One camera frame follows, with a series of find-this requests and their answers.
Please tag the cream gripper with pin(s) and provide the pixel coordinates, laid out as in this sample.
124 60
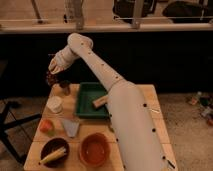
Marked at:
54 68

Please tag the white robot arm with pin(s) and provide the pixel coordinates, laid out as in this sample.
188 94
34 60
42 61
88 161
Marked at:
137 137

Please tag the small glass cup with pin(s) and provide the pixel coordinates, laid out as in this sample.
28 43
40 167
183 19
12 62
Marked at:
65 87

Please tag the white paper cup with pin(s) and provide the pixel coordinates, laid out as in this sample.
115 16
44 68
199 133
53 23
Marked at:
54 104

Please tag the green plastic tray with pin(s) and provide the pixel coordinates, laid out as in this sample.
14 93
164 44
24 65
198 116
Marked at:
88 92

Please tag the wooden table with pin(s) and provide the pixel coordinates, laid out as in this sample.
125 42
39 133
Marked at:
88 127

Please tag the tan wooden block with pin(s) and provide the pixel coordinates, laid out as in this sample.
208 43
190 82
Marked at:
100 101

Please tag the grey blue cloth wedge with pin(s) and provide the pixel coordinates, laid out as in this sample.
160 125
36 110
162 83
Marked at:
70 127

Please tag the dark brown bowl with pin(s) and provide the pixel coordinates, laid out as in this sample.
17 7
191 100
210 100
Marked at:
50 147

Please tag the black office chair base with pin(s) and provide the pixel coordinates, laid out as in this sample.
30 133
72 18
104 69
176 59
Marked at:
16 122

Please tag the orange bowl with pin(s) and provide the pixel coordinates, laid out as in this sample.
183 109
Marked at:
94 150

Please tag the metal fork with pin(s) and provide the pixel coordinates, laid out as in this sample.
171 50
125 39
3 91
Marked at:
154 110

